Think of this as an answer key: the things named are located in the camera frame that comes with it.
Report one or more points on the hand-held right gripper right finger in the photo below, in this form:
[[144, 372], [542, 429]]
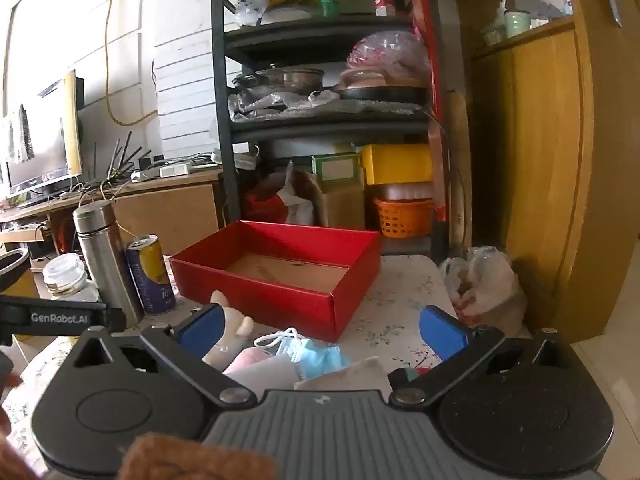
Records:
[[442, 332]]

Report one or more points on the blue yellow drink can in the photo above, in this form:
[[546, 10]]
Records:
[[150, 275]]

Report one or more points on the black router with antennas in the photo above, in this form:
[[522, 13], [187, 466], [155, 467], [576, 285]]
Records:
[[111, 172]]

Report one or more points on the wooden television stand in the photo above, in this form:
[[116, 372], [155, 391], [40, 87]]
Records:
[[165, 215]]

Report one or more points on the orange red bag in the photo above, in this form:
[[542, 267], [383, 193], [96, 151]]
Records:
[[65, 235]]

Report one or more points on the black frying pan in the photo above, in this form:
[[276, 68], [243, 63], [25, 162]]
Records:
[[385, 94]]

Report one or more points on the white plastic shopping bag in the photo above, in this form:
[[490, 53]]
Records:
[[490, 285]]

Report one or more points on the brown wooden board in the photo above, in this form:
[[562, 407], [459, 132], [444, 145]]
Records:
[[460, 170]]

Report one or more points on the blue face mask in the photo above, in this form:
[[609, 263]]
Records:
[[320, 360]]

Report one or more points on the green box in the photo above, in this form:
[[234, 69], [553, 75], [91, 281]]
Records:
[[335, 167]]

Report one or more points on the white bowl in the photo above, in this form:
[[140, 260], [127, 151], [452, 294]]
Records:
[[290, 14]]

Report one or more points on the red plastic bag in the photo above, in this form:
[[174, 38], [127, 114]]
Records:
[[262, 205]]

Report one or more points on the clear bubble wrap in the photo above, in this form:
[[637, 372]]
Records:
[[280, 107]]

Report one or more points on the wooden cabinet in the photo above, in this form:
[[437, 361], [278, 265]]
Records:
[[540, 160]]

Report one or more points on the white power strip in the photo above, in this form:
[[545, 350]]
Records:
[[245, 161]]

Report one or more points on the translucent plastic container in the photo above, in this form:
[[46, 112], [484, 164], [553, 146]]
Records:
[[402, 191]]

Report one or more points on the yellow box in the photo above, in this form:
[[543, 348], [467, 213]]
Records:
[[395, 165]]

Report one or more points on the orange plastic basket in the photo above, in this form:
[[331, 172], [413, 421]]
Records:
[[402, 217]]

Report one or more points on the red cardboard box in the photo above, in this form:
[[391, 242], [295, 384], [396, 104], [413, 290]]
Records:
[[290, 310]]

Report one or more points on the small woven basket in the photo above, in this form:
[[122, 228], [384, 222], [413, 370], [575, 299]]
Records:
[[494, 36]]

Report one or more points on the pale green towel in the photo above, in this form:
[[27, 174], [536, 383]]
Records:
[[345, 377]]

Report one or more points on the brown fuzzy cloth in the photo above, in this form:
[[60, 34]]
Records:
[[200, 460]]

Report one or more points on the black trash bin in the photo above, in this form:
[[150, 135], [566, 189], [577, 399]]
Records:
[[12, 270]]

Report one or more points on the pink plastic bag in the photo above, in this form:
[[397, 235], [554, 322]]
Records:
[[390, 50]]

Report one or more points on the black shelf rack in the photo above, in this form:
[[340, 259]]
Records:
[[222, 110]]

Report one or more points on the white power adapter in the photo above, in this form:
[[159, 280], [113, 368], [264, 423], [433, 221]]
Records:
[[175, 170]]

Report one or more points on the white paper bag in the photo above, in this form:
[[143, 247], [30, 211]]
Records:
[[297, 207]]

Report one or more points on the flat screen television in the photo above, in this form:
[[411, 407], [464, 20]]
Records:
[[35, 140]]

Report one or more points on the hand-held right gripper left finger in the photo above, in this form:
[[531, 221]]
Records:
[[202, 330]]

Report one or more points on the brown cardboard box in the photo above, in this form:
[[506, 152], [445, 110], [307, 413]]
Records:
[[345, 205]]

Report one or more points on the cream bear plush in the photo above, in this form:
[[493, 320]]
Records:
[[230, 340]]

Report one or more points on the glass coffee jar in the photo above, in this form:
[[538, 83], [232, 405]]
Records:
[[70, 280]]

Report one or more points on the stainless steel pot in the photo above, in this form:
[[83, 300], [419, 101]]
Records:
[[295, 80]]

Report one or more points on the green mug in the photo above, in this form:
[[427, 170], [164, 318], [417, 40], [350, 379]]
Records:
[[517, 24]]

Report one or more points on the stainless steel thermos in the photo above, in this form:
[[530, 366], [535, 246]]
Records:
[[102, 255]]

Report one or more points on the white black plastic bag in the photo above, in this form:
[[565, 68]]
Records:
[[252, 5]]

